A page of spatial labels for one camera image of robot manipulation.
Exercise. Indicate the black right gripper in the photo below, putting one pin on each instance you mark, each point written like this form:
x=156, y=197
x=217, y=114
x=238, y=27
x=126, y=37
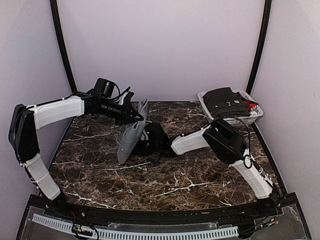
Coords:
x=137, y=151

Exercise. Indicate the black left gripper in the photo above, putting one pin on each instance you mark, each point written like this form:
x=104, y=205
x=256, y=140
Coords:
x=126, y=117

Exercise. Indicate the grey long sleeve shirt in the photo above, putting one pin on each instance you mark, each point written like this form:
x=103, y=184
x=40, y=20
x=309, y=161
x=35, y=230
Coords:
x=132, y=134

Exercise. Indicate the light grey plastic basket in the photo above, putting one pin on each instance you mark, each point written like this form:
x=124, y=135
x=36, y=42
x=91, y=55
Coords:
x=234, y=121

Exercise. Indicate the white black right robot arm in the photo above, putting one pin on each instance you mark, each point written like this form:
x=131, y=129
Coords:
x=229, y=146

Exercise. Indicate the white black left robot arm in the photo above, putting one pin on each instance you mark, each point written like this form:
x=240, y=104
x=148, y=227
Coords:
x=28, y=120

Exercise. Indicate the black striped shirt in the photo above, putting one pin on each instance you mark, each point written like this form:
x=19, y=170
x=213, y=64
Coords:
x=223, y=102

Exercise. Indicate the red black plaid shirt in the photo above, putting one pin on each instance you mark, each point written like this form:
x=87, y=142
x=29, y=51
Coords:
x=250, y=105

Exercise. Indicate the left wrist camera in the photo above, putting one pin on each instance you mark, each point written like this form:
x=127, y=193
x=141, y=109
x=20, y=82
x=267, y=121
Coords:
x=125, y=96

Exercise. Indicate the black left frame post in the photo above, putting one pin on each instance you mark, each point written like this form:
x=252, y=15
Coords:
x=61, y=45

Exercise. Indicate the black frame post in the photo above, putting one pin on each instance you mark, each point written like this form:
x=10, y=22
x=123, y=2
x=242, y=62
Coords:
x=260, y=46
x=61, y=45

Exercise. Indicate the white slotted cable duct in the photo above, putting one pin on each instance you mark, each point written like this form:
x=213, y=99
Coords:
x=119, y=231

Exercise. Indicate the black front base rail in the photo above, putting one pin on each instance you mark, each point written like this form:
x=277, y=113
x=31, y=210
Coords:
x=239, y=215

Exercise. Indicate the black right frame post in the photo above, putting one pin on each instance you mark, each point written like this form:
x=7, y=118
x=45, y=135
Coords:
x=260, y=46

